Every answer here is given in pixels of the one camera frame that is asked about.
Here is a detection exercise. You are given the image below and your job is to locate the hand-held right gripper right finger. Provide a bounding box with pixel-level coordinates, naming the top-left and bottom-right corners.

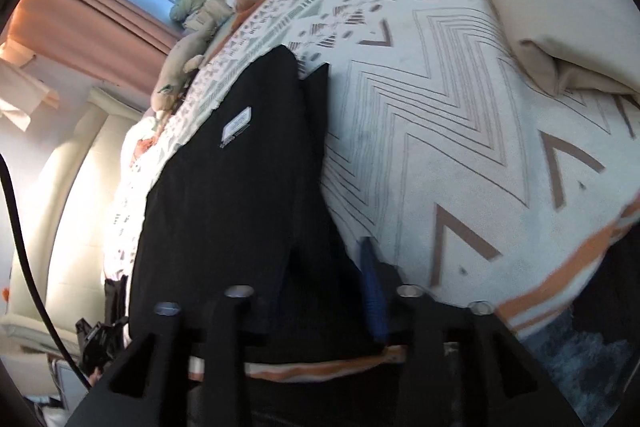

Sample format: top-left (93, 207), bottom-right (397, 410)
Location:
top-left (360, 237), bottom-right (586, 427)

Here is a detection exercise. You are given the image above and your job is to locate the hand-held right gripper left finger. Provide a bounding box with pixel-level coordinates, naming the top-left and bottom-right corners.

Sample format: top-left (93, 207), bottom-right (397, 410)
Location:
top-left (65, 289), bottom-right (256, 427)

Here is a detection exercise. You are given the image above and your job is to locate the black button-up jacket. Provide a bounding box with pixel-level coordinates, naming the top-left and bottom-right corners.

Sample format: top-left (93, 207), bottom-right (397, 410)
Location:
top-left (129, 44), bottom-right (401, 363)

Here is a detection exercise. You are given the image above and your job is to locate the cream padded headboard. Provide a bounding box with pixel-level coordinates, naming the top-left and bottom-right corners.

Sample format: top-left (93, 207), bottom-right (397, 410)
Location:
top-left (0, 87), bottom-right (146, 358)

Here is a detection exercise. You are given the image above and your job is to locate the pink cushion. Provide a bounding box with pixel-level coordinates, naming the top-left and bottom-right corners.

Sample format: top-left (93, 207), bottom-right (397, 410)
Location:
top-left (131, 136), bottom-right (157, 168)

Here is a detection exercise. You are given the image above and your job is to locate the patterned white blanket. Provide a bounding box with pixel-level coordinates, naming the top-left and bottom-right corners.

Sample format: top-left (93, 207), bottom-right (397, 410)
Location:
top-left (102, 0), bottom-right (640, 383)

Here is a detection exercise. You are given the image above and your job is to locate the blue rug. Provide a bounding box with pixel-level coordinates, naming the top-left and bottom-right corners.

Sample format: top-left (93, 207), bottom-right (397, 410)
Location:
top-left (520, 287), bottom-right (640, 413)

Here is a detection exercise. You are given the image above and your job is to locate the hanging white garment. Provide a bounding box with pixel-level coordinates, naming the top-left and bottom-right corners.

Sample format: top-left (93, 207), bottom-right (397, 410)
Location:
top-left (0, 42), bottom-right (61, 132)

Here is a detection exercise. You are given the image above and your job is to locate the beige plush toy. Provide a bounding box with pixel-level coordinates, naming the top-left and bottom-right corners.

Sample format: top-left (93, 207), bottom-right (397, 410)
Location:
top-left (150, 0), bottom-right (236, 115)

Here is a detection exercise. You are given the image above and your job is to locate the pink curtain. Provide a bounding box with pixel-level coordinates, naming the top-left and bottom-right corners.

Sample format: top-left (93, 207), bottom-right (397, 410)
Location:
top-left (10, 0), bottom-right (181, 95)

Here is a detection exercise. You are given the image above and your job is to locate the thick black cable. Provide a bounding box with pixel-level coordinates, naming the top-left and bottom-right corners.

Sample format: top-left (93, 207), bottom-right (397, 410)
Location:
top-left (0, 152), bottom-right (93, 390)

